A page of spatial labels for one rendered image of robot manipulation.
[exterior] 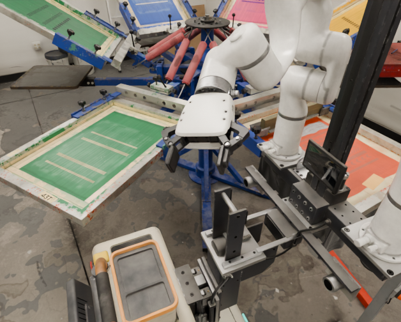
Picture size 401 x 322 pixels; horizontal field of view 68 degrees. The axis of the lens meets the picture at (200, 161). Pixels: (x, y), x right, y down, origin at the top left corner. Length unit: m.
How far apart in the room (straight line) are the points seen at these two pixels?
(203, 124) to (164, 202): 1.99
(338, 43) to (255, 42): 0.37
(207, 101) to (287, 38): 0.24
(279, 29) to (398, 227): 0.52
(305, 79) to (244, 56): 0.39
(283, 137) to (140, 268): 0.62
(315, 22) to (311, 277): 1.64
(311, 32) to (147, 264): 0.81
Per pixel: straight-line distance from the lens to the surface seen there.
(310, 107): 1.67
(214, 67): 0.61
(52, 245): 2.45
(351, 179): 1.40
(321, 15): 0.94
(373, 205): 1.26
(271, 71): 0.63
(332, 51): 0.92
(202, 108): 0.56
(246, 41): 0.59
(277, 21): 0.72
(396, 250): 0.89
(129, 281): 0.91
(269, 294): 2.05
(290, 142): 1.06
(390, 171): 1.52
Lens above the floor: 1.78
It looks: 38 degrees down
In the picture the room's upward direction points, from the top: straight up
